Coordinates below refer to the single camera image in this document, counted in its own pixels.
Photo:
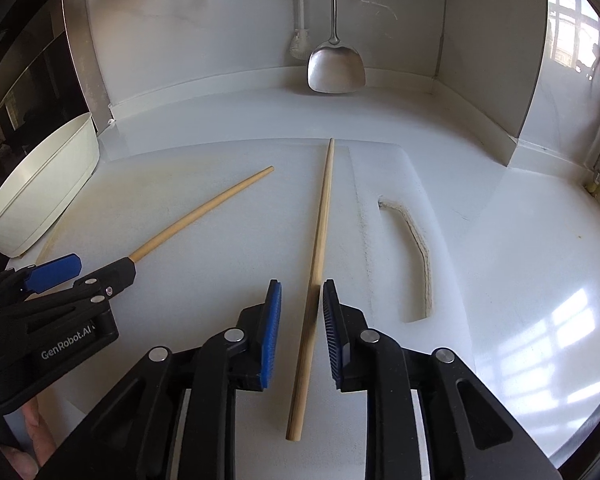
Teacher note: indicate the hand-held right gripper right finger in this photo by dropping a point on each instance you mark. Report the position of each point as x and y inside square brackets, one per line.
[332, 340]

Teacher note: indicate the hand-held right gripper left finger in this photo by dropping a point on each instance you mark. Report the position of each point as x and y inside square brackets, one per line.
[272, 340]

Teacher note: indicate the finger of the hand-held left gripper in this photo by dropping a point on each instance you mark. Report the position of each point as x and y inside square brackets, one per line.
[50, 272]
[115, 275]

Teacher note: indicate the wooden chopstick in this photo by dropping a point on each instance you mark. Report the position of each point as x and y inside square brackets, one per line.
[315, 280]
[205, 210]

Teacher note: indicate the white round basin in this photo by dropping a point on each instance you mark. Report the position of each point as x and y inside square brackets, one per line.
[55, 195]

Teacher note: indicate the person's left hand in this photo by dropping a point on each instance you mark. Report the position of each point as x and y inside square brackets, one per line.
[40, 435]

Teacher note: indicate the white plastic cutting board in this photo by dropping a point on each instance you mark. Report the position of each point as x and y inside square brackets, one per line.
[230, 240]

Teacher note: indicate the black range hood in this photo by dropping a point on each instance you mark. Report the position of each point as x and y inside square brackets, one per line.
[35, 85]

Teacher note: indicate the metal wok spatula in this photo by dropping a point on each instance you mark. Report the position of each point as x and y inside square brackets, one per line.
[335, 70]

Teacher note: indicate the white dish brush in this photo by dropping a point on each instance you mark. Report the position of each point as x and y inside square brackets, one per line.
[297, 45]

